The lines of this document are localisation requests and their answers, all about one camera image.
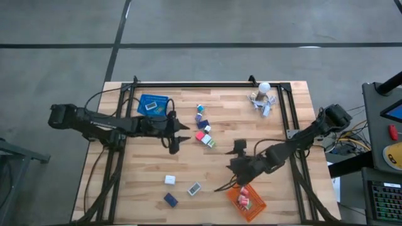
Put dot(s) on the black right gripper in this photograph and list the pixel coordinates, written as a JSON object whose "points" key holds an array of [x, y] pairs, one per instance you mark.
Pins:
{"points": [[245, 168]]}

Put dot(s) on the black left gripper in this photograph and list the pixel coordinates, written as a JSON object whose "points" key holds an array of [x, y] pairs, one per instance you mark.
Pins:
{"points": [[171, 132]]}

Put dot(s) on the red dual port charger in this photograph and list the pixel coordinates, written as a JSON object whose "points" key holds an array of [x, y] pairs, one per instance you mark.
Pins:
{"points": [[200, 135]]}

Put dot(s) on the navy blue box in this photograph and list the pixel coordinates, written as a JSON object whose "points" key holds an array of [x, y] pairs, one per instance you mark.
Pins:
{"points": [[203, 124], [170, 200]]}

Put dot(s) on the white grey wall charger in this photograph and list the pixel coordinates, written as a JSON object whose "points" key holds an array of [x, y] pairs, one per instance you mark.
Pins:
{"points": [[206, 139]]}

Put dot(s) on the white digital display unit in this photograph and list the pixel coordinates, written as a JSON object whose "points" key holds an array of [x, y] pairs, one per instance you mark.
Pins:
{"points": [[194, 188], [151, 105]]}

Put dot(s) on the small white wall charger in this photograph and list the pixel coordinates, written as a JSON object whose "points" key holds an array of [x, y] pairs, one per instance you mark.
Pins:
{"points": [[207, 128]]}

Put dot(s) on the green white wall charger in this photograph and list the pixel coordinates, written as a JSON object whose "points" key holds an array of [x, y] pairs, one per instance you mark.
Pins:
{"points": [[248, 206], [212, 143]]}

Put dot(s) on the teal white wall charger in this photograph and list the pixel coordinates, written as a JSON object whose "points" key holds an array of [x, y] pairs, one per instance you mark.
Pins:
{"points": [[200, 108]]}

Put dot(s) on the small pink wall charger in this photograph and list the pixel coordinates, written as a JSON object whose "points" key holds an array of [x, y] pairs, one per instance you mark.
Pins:
{"points": [[242, 199]]}

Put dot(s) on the orange plastic basket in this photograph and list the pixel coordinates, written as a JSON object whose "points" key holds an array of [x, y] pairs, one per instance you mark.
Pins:
{"points": [[259, 204]]}

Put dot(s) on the white square charger block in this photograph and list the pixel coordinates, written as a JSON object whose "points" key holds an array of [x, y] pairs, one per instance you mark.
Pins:
{"points": [[170, 179]]}

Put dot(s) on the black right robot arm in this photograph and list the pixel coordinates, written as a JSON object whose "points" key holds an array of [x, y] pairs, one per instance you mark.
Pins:
{"points": [[333, 117]]}

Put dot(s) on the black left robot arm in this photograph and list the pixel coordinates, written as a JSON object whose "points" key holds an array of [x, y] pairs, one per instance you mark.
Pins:
{"points": [[94, 124]]}

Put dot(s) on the blue plastic basket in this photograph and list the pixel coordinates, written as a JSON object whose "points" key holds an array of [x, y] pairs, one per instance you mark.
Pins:
{"points": [[142, 103]]}

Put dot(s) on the white bulb and wrappers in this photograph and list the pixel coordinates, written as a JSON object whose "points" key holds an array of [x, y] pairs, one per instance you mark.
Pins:
{"points": [[264, 87]]}

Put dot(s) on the black clamp foot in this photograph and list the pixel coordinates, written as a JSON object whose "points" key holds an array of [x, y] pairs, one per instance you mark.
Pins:
{"points": [[89, 137]]}

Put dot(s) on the white paper sheet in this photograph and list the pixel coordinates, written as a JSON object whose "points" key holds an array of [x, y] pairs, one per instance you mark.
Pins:
{"points": [[336, 188]]}

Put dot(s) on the black cart beam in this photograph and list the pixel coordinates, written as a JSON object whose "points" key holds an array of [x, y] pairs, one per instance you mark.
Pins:
{"points": [[351, 164]]}

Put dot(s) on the grey equipment cart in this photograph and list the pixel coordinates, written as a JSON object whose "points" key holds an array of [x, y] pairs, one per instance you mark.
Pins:
{"points": [[372, 125]]}

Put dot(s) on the grey metal stand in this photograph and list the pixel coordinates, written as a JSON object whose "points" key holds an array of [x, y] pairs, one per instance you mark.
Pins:
{"points": [[28, 155]]}

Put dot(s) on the yellow round device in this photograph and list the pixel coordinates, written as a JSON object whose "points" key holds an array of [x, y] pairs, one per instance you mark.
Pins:
{"points": [[392, 155]]}

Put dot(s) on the backlit keyboard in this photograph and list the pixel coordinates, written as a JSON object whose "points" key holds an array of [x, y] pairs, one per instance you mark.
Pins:
{"points": [[387, 202]]}

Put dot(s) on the red oval object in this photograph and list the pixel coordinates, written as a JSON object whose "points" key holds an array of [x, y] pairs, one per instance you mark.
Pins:
{"points": [[393, 132]]}

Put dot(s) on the tablet screen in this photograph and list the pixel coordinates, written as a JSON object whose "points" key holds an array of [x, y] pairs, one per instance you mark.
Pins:
{"points": [[396, 112]]}

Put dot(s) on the black diagonal pole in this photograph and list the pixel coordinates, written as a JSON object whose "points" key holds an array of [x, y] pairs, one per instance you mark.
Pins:
{"points": [[389, 84]]}

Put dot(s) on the black edge bracket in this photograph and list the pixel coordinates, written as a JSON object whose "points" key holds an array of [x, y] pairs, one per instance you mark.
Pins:
{"points": [[135, 79], [252, 79]]}

